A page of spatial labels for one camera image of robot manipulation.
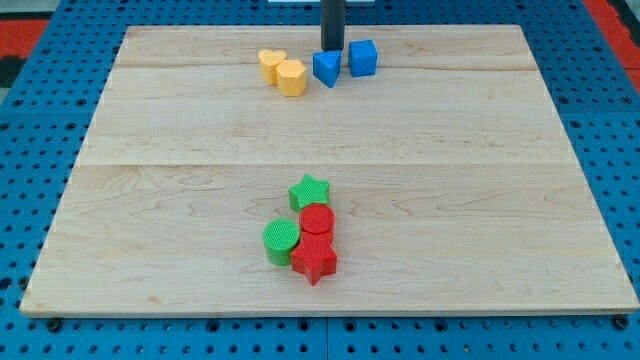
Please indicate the green cylinder block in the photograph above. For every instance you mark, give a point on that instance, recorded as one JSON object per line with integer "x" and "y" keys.
{"x": 280, "y": 237}

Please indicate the yellow hexagon block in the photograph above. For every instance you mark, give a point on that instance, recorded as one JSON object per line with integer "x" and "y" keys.
{"x": 291, "y": 78}

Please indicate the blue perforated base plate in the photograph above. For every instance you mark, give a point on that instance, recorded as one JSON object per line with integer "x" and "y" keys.
{"x": 48, "y": 109}

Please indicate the blue triangle block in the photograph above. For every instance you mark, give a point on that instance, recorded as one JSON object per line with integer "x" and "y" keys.
{"x": 326, "y": 66}

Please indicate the green star block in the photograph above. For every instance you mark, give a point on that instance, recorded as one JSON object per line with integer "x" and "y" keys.
{"x": 308, "y": 191}

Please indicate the light wooden board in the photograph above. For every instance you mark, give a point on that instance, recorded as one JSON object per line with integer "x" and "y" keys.
{"x": 455, "y": 188}

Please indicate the blue cube block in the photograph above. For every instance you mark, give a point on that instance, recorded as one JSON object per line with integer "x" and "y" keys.
{"x": 362, "y": 58}

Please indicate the red star block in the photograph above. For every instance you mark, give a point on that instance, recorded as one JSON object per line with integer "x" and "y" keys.
{"x": 314, "y": 257}

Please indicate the yellow heart block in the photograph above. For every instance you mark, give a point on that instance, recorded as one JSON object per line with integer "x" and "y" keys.
{"x": 268, "y": 62}

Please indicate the red cylinder block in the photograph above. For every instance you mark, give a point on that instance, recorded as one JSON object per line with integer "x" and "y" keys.
{"x": 318, "y": 219}

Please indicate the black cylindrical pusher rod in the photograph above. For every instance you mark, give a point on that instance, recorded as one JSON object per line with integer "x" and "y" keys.
{"x": 332, "y": 24}

